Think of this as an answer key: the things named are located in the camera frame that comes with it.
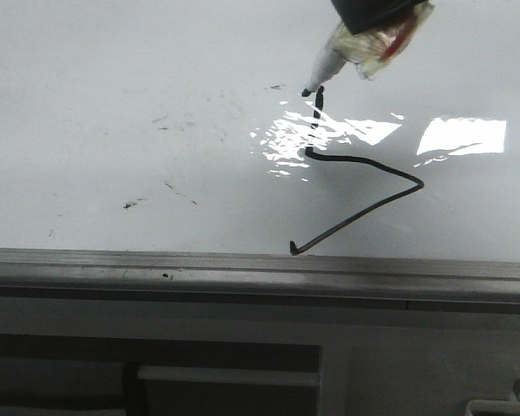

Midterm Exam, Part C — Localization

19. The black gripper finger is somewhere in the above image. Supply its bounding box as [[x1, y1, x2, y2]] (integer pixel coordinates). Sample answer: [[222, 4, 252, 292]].
[[331, 0, 423, 35]]

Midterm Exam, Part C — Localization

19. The white whiteboard marker with tape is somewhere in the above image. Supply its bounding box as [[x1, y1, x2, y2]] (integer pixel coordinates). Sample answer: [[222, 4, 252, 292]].
[[302, 1, 434, 97]]

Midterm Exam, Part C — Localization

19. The white whiteboard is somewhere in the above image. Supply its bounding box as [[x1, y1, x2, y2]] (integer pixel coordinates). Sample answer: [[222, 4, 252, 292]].
[[0, 1, 520, 262]]

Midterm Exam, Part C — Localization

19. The white object bottom right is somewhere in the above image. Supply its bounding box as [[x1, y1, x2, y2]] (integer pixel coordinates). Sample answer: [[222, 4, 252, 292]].
[[464, 379, 520, 416]]

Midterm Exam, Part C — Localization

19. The grey aluminium whiteboard frame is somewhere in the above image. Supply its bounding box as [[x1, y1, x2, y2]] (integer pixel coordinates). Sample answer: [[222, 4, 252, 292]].
[[0, 248, 520, 305]]

